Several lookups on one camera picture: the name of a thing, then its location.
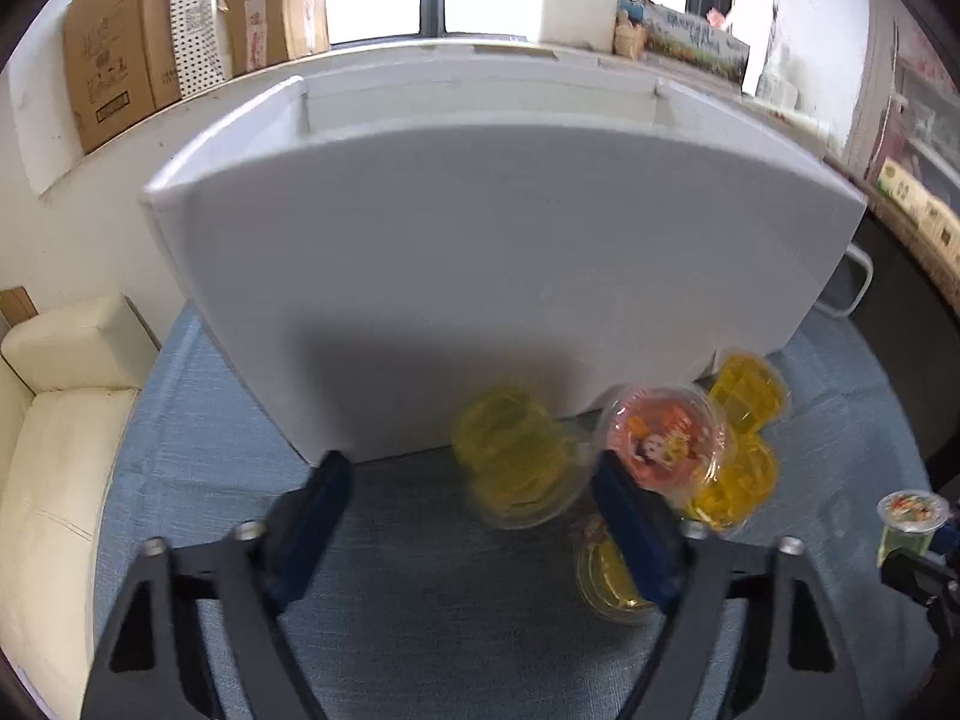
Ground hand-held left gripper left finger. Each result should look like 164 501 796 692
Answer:
79 450 353 720

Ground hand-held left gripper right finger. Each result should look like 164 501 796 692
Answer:
589 457 867 720

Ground green jelly cup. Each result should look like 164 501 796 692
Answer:
877 491 950 567

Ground red jelly cup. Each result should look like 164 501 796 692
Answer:
600 384 732 503

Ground yellow jelly cup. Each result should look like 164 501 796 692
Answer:
574 517 661 625
709 352 792 436
686 431 781 533
450 386 593 530

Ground white cardboard box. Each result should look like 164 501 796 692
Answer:
139 37 867 466

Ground blue tablecloth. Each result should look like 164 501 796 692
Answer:
94 307 946 720

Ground cream leather sofa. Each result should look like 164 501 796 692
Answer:
0 292 162 720

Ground stone side counter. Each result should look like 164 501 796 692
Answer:
825 154 960 301

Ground beige printed carton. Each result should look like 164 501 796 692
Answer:
874 157 960 256

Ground brown cardboard piece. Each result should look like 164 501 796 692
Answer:
0 286 38 331

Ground clear storage drawers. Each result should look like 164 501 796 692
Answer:
889 52 960 188

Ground small open cardboard box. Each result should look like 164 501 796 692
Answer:
216 0 331 80

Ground printed tissue box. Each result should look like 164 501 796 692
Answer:
645 4 751 87

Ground small brown basket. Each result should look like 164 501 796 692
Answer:
615 0 650 61

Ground large brown cardboard box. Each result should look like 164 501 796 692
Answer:
61 0 185 155

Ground white patterned paper bag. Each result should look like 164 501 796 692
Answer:
169 0 230 98

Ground white foam box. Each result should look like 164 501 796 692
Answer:
538 0 620 50

